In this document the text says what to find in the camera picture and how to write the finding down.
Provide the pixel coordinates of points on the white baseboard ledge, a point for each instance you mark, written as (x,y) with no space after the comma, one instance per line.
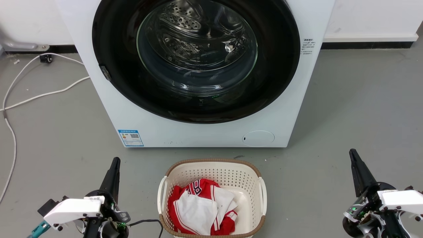
(370,37)

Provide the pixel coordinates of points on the small black caster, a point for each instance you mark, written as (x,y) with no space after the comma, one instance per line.
(46,58)

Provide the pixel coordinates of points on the white left wrist cover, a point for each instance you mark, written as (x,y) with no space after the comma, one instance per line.
(72,210)

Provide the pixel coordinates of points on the teal connector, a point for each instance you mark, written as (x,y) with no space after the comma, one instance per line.
(39,229)

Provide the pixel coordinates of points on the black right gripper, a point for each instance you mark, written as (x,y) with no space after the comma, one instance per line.
(366,215)

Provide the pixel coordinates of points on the white front-load washing machine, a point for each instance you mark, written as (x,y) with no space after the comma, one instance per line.
(205,134)

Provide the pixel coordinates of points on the cream plastic laundry basket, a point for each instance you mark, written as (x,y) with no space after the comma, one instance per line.
(214,170)

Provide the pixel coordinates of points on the red and white jersey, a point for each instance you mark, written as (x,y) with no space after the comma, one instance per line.
(195,211)

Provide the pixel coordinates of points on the black text sticker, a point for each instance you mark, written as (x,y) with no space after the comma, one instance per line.
(308,46)

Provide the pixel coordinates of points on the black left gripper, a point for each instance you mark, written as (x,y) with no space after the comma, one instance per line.
(110,218)

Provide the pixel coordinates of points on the stainless steel washer drum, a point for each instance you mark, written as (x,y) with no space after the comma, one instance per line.
(195,36)

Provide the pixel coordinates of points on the white wrist cover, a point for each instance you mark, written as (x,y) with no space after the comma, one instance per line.
(404,200)
(72,210)

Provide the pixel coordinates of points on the black round glass washer door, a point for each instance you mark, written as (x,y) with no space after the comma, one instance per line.
(281,66)

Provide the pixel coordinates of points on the round white filter cover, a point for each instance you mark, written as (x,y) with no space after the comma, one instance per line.
(258,138)

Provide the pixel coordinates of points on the blue energy label sticker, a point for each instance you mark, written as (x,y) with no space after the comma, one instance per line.
(131,138)

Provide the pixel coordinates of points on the white right wrist cover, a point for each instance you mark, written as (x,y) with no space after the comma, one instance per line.
(404,200)

